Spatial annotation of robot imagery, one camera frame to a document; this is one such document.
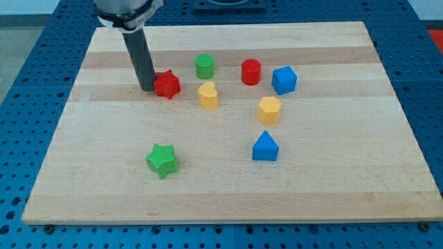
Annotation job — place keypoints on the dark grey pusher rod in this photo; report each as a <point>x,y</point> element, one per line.
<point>141,59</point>

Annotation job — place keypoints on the yellow heart block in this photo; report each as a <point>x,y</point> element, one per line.
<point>208,95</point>

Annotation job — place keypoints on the yellow hexagon block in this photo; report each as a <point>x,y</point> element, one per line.
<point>269,110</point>

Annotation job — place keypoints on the red star block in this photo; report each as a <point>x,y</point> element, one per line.
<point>166,84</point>

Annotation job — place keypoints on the green cylinder block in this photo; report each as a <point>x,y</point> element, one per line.
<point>204,66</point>

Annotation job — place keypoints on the red cylinder block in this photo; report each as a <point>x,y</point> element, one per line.
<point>251,71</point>

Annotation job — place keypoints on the green star block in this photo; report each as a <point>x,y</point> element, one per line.
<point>162,160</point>

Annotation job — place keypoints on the blue cube block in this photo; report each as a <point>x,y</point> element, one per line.
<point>284,80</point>

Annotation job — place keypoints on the wooden board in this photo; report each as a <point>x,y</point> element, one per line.
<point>347,153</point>

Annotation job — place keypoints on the blue triangle block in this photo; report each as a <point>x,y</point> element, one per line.
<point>265,148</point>

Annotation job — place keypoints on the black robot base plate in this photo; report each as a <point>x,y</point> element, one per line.
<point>228,5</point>

